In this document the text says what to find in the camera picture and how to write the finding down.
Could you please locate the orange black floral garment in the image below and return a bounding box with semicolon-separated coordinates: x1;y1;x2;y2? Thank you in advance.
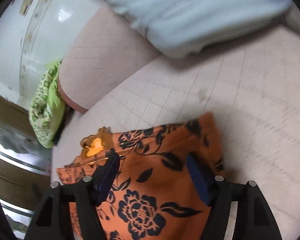
56;113;223;239

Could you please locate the brown wooden glass-door wardrobe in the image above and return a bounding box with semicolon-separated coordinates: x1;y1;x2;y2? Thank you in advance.
0;96;51;239

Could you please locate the green patterned pillow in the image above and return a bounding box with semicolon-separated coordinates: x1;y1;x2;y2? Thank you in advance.
29;61;65;149

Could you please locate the pink quilted headboard cushion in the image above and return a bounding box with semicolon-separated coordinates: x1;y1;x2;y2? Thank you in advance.
58;5;160;113

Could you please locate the pale blue folded blanket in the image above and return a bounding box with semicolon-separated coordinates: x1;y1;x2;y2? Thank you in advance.
105;0;292;58

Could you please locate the beige wall switch plate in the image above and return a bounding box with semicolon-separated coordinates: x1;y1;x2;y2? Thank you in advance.
19;0;33;16

